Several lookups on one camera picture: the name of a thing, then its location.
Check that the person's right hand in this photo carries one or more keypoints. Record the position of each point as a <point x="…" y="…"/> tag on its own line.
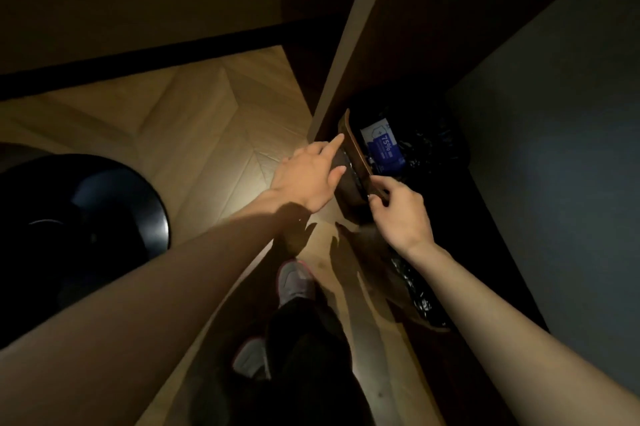
<point x="405" y="220"/>

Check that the dark trousers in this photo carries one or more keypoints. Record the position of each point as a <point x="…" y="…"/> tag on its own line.
<point x="310" y="365"/>

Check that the person's left hand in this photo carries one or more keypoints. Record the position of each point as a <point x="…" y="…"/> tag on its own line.
<point x="305" y="180"/>

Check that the white sneaker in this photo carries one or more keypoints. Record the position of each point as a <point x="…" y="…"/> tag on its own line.
<point x="251" y="359"/>
<point x="296" y="283"/>

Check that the person's left forearm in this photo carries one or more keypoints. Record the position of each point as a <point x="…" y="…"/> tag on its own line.
<point x="125" y="320"/>

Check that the white left sneaker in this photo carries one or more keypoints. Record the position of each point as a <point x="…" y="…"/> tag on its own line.
<point x="251" y="359"/>

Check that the wooden built-in desk unit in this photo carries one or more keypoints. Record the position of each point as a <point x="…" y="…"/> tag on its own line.
<point x="425" y="15"/>

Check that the white right sneaker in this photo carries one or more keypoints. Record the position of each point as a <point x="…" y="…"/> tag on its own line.
<point x="296" y="283"/>

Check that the person's right forearm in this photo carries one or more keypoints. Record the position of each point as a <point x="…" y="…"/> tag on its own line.
<point x="525" y="340"/>

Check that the white blue wipes packet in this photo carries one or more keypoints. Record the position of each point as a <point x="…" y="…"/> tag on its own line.
<point x="382" y="145"/>

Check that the black round table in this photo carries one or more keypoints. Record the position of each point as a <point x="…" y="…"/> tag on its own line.
<point x="75" y="230"/>

